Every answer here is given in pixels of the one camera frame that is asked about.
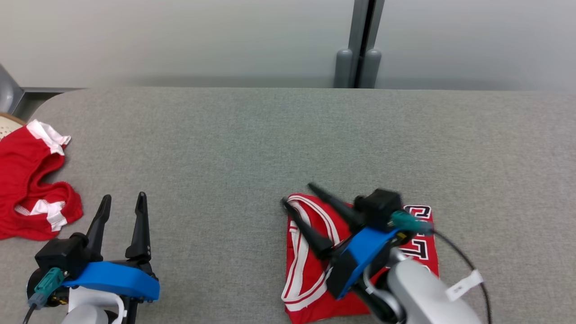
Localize white cable label tag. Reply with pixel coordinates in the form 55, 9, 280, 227
445, 269, 485, 302

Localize red jersey with white trim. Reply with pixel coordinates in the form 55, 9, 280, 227
281, 193, 440, 324

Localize green right camera connector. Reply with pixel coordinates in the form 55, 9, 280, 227
390, 210, 434, 236

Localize grey partition post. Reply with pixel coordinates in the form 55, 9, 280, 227
349, 0, 386, 89

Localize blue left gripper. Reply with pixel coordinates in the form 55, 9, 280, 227
63, 192, 160, 324

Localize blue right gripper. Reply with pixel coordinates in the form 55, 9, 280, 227
282, 182, 409, 300

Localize grey slanted metal frame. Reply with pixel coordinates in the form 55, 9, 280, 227
0, 63, 84, 120

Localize green camera connector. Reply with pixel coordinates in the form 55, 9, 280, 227
390, 210, 434, 236
28, 267, 65, 310

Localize green left camera connector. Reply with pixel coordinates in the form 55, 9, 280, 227
28, 267, 65, 310

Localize grey cylindrical post foot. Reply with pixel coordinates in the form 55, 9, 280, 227
334, 49, 354, 89
364, 49, 383, 89

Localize red shorts with white stripe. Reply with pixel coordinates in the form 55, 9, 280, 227
0, 119, 84, 241

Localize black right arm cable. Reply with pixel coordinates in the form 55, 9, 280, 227
430, 229, 492, 324

